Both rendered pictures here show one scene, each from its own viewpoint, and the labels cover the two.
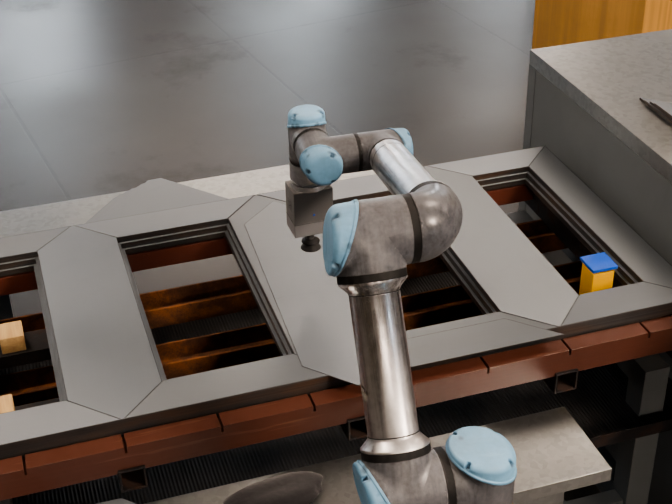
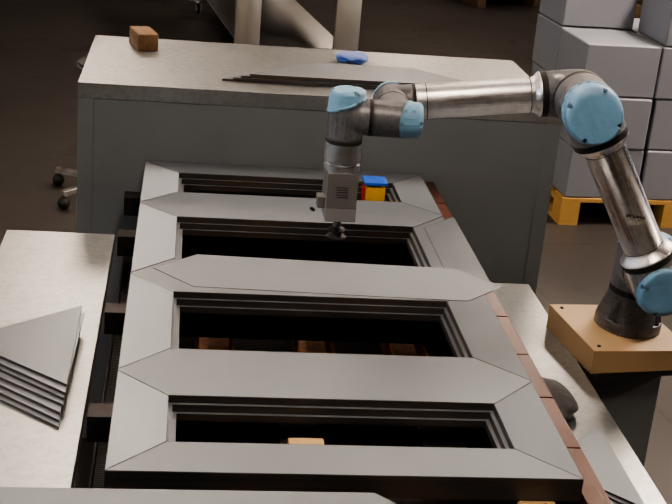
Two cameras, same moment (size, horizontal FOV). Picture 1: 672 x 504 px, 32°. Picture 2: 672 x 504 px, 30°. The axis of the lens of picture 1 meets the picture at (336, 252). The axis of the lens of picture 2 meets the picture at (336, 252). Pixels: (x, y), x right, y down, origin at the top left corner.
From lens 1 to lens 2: 3.04 m
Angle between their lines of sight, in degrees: 71
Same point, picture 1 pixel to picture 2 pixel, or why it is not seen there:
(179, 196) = (36, 331)
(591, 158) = (216, 143)
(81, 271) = (237, 374)
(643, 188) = (305, 134)
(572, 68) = (137, 81)
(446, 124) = not seen: outside the picture
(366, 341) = (634, 178)
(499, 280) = (367, 218)
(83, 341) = (388, 386)
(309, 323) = (401, 288)
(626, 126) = (268, 92)
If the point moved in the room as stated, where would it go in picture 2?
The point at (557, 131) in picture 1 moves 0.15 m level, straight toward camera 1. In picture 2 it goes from (147, 143) to (196, 154)
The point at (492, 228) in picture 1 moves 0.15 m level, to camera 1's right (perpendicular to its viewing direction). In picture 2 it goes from (280, 204) to (294, 186)
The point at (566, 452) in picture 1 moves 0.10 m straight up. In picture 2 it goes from (507, 292) to (512, 255)
